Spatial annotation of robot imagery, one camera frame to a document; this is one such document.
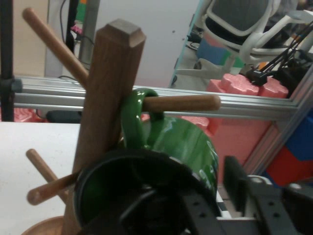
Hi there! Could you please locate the black cable adapter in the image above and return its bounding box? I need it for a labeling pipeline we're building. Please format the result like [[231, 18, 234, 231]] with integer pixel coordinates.
[[245, 69, 269, 86]]

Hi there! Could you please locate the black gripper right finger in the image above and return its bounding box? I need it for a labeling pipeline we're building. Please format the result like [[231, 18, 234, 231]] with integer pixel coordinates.
[[224, 156, 313, 235]]

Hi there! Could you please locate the pink foam block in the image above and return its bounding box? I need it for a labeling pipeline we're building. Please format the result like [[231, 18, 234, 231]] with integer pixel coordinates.
[[13, 107, 48, 122], [140, 114, 273, 184], [206, 72, 290, 99]]

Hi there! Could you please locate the blue foam block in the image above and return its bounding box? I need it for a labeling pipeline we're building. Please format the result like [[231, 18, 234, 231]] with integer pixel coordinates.
[[285, 114, 313, 162]]

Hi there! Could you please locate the green enamel mug white lettering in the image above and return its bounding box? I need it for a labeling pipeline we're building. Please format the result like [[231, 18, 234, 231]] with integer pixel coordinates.
[[73, 88, 224, 235]]

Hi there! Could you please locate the beige board panel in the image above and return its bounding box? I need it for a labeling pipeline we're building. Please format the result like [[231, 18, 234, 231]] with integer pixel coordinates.
[[12, 0, 51, 77]]

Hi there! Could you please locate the aluminium frame post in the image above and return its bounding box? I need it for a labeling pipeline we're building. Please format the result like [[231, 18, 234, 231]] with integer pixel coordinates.
[[243, 66, 313, 173], [78, 0, 101, 66]]

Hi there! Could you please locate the red foam block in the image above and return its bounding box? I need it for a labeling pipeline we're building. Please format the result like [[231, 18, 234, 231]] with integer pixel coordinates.
[[266, 146, 313, 187]]

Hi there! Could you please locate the black tripod stand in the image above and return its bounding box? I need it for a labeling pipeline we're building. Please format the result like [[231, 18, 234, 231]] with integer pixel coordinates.
[[0, 0, 23, 122]]

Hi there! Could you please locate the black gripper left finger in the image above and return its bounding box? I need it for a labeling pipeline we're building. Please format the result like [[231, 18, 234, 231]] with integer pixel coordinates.
[[182, 192, 224, 235]]

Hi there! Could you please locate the white partition panel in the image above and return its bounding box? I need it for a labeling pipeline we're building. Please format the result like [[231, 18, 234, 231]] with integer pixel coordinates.
[[94, 0, 205, 88]]

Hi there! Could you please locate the white mesh office chair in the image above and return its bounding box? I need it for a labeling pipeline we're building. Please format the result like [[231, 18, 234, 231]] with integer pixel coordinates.
[[175, 0, 313, 79]]

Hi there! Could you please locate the blue and green foam tile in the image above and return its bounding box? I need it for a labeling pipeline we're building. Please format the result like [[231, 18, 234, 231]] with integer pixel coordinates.
[[195, 39, 245, 69]]

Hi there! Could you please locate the thin black pole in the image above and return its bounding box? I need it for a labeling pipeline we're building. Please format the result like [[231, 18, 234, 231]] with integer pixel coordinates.
[[65, 0, 79, 58]]

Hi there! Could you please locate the wooden mug tree stand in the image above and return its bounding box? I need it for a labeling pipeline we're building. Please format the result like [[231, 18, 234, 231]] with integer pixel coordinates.
[[21, 7, 222, 235]]

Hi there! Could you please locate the aluminium side frame rail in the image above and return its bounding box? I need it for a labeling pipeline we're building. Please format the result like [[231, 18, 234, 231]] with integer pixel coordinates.
[[13, 75, 304, 122]]

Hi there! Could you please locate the black cable bundle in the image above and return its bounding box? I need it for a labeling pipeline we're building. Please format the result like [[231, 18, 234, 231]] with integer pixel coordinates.
[[259, 21, 313, 74]]

